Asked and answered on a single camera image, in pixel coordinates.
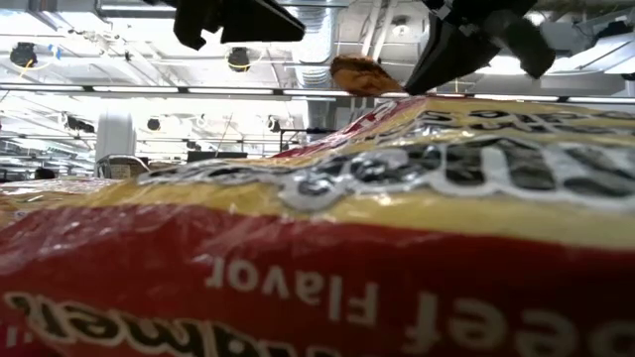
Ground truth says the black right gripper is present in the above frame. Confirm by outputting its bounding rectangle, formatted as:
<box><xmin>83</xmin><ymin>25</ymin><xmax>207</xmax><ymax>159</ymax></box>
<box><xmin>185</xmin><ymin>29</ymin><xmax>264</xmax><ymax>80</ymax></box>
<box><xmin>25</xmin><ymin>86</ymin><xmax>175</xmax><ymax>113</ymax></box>
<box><xmin>404</xmin><ymin>0</ymin><xmax>556</xmax><ymax>96</ymax></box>

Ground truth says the red yellow beef ramen packet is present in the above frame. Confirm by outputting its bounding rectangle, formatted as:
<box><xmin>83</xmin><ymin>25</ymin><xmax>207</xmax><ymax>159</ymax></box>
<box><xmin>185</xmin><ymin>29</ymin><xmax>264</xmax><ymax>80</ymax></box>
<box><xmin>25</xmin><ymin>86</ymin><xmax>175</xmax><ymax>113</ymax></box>
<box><xmin>0</xmin><ymin>96</ymin><xmax>635</xmax><ymax>357</ymax></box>

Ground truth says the long ceiling light bar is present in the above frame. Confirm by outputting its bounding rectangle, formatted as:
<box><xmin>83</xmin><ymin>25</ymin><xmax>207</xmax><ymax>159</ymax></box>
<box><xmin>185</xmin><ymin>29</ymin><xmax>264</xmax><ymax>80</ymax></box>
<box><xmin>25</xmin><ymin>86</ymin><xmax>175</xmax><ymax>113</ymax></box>
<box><xmin>0</xmin><ymin>82</ymin><xmax>635</xmax><ymax>104</ymax></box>

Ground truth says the round ceiling fixture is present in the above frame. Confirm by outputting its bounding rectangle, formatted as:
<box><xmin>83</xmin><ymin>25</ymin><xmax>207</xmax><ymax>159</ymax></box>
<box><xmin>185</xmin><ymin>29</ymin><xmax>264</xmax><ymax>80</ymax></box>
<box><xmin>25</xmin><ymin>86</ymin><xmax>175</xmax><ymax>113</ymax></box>
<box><xmin>391</xmin><ymin>16</ymin><xmax>412</xmax><ymax>39</ymax></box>

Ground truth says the black monitor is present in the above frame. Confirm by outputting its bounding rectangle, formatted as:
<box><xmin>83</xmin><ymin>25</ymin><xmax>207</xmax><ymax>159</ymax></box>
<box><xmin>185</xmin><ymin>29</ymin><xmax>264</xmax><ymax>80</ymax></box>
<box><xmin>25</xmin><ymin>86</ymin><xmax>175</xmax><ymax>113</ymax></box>
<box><xmin>187</xmin><ymin>150</ymin><xmax>249</xmax><ymax>161</ymax></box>

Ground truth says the white column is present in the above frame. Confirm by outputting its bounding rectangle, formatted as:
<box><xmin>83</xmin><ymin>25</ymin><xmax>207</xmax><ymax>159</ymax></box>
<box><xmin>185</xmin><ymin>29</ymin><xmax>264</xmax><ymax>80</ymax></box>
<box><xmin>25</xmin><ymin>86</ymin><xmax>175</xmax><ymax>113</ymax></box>
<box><xmin>94</xmin><ymin>109</ymin><xmax>138</xmax><ymax>178</ymax></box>

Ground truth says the brown white sachet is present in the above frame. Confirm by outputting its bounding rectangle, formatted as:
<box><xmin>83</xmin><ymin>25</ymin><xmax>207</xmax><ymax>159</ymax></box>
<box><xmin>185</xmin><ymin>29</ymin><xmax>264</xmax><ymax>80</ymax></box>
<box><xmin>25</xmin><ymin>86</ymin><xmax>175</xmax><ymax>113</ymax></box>
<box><xmin>107</xmin><ymin>162</ymin><xmax>134</xmax><ymax>179</ymax></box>

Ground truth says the ribbed silver ceiling duct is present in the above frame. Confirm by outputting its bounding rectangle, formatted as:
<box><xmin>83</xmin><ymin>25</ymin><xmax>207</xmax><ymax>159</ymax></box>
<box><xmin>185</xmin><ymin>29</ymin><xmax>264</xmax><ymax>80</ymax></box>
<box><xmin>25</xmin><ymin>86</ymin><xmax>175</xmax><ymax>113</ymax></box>
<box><xmin>283</xmin><ymin>0</ymin><xmax>344</xmax><ymax>131</ymax></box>

